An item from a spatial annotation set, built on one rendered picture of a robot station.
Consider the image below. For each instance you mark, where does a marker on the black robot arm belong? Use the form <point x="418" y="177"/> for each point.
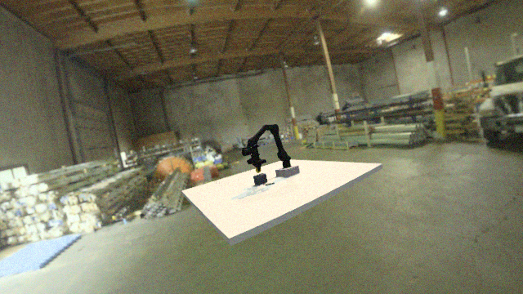
<point x="274" y="130"/>

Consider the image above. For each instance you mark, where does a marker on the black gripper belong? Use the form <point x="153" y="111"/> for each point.
<point x="259" y="161"/>

